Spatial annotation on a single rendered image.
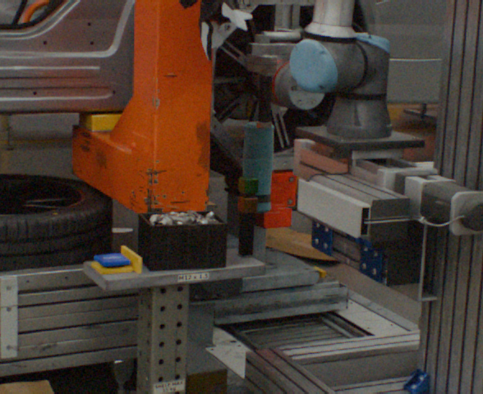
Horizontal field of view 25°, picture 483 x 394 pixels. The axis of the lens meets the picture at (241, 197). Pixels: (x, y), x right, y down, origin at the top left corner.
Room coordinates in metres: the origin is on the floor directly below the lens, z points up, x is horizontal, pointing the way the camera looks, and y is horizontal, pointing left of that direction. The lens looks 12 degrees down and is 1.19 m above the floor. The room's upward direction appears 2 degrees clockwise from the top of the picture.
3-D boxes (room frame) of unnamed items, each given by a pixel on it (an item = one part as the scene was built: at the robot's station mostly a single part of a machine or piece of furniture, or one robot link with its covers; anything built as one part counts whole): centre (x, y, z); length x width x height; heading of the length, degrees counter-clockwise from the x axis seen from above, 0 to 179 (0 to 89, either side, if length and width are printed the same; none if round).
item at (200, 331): (3.16, 0.14, 0.26); 0.42 x 0.18 x 0.35; 27
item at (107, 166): (3.12, 0.35, 0.69); 0.52 x 0.17 x 0.35; 27
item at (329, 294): (3.43, -0.06, 0.13); 0.50 x 0.36 x 0.10; 117
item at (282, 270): (3.41, -0.02, 0.32); 0.40 x 0.30 x 0.28; 117
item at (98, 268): (2.52, 0.31, 0.45); 0.08 x 0.08 x 0.01; 27
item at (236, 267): (2.60, 0.16, 0.44); 0.43 x 0.17 x 0.03; 117
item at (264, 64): (3.00, -0.04, 0.93); 0.09 x 0.05 x 0.05; 27
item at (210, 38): (2.60, 0.08, 1.01); 0.06 x 0.03 x 0.09; 129
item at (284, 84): (3.20, -0.13, 0.85); 0.21 x 0.14 x 0.14; 27
